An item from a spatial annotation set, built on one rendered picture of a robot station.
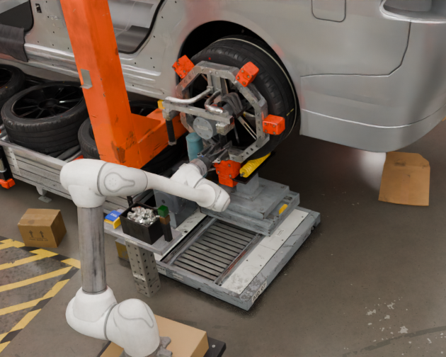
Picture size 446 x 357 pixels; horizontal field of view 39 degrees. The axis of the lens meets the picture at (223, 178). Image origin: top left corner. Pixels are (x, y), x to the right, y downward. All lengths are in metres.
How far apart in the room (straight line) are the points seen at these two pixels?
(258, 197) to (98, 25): 1.38
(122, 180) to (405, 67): 1.35
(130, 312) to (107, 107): 1.19
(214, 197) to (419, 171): 1.92
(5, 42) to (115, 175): 2.51
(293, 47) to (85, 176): 1.24
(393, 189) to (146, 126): 1.63
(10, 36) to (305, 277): 2.58
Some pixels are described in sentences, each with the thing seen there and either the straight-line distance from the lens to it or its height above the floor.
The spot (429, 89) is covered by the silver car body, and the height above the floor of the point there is 1.08.
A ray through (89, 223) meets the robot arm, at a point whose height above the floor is 0.99.
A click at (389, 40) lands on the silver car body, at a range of 2.91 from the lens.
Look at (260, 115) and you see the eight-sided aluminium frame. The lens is 3.22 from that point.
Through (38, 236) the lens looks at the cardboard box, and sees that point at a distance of 4.09.
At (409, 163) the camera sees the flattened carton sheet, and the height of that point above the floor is 0.01.
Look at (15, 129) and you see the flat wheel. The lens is 4.54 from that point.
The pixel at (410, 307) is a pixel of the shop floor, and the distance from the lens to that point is 3.47.
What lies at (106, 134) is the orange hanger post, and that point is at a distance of 3.46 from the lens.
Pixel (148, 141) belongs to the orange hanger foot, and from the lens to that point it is 3.65.
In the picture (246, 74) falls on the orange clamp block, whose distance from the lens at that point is 3.15.
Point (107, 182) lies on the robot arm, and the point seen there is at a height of 1.19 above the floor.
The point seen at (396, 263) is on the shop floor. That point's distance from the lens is 3.70.
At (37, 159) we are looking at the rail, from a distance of 4.28.
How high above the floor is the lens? 2.50
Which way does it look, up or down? 35 degrees down
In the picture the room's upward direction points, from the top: 7 degrees counter-clockwise
